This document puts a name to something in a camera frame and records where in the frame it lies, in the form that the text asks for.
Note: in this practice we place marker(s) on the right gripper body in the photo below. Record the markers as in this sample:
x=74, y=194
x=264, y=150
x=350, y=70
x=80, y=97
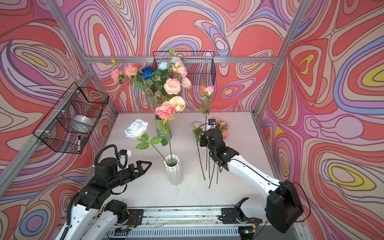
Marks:
x=204, y=142

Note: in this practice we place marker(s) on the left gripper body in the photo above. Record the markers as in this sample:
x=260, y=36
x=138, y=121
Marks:
x=122, y=177

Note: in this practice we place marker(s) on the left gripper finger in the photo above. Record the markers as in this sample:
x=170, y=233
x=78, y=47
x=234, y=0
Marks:
x=140, y=170
x=143, y=165

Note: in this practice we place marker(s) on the white ribbed vase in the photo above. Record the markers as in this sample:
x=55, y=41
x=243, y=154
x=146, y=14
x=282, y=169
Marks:
x=174, y=169

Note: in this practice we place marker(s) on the white rose flower stem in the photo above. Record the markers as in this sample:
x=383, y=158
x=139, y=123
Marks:
x=138, y=131

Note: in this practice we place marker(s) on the teal cylindrical vase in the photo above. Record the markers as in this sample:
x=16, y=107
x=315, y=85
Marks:
x=163, y=128

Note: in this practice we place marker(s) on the red rose flower stem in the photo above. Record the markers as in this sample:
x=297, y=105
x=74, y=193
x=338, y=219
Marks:
x=165, y=113

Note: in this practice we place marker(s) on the small pink rose stem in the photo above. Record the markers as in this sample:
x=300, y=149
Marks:
x=206, y=104

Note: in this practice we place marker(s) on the peach rose flower stem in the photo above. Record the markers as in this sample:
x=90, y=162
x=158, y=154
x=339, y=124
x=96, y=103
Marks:
x=177, y=103

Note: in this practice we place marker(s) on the pink peach rose stem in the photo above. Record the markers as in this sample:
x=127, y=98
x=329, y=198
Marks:
x=174, y=86

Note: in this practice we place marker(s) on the blue rose flower stem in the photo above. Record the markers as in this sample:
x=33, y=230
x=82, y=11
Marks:
x=149, y=86

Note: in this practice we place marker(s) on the pink carnation flower stem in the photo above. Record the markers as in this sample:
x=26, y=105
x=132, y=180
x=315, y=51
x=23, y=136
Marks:
x=130, y=74

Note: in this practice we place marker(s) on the white pale-blue flower stem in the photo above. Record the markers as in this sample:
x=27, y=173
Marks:
x=170, y=68

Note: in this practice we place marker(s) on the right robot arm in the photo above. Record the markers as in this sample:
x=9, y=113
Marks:
x=281, y=207

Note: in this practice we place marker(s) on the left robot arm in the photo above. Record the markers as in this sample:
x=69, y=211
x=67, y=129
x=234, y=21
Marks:
x=88, y=216

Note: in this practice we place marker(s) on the bunch of artificial flowers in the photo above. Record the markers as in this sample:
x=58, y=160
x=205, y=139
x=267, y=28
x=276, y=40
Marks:
x=199, y=129

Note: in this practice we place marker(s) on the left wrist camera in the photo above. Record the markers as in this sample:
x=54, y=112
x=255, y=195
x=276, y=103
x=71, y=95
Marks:
x=124, y=156

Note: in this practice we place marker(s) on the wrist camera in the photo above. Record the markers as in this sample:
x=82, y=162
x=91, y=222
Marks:
x=212, y=122
x=124, y=156

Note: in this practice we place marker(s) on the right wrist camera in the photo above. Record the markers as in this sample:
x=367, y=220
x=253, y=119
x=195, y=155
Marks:
x=212, y=122

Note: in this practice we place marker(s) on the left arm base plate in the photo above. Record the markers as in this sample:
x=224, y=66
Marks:
x=130, y=218

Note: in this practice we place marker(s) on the black wire basket left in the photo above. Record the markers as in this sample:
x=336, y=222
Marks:
x=60, y=133

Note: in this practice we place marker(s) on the black wire basket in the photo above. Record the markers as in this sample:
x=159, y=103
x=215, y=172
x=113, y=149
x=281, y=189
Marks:
x=60, y=133
x=200, y=65

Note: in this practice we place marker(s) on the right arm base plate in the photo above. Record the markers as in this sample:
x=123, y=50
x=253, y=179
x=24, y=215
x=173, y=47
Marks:
x=236, y=216

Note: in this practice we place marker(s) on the black wire basket back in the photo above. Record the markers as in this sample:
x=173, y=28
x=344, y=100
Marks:
x=200, y=65

